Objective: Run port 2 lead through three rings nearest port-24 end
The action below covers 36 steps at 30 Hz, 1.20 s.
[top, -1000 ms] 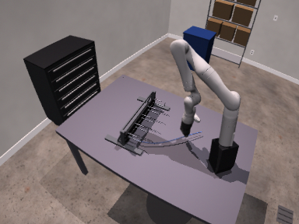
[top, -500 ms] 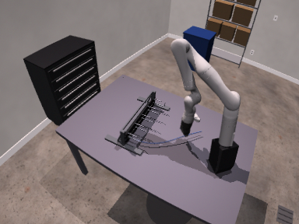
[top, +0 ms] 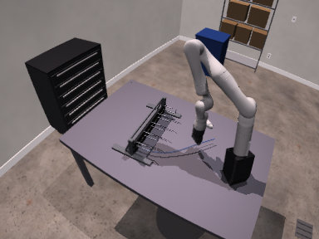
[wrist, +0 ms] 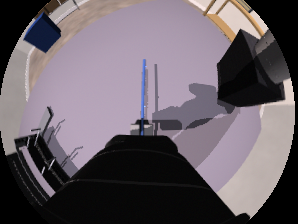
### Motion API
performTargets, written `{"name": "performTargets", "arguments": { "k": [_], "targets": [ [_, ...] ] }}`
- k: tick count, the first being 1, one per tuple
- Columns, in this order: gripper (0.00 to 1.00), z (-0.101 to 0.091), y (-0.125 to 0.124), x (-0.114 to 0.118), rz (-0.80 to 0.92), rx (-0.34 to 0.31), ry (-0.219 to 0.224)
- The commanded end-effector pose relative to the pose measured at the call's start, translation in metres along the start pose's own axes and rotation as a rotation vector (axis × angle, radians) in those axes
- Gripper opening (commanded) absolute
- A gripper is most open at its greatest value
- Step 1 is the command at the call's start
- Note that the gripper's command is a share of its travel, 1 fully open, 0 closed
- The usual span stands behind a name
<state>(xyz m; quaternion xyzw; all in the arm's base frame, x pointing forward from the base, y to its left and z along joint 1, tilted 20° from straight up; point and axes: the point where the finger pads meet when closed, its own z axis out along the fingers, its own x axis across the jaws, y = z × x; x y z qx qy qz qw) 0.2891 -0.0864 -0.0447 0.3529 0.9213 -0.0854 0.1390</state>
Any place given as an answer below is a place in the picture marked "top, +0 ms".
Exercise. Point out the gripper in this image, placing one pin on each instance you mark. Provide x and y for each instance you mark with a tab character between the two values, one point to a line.
198	130

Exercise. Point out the black patch panel rack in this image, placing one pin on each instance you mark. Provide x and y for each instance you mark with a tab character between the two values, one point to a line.
150	124

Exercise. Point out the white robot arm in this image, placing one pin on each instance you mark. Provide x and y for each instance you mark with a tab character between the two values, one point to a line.
197	52

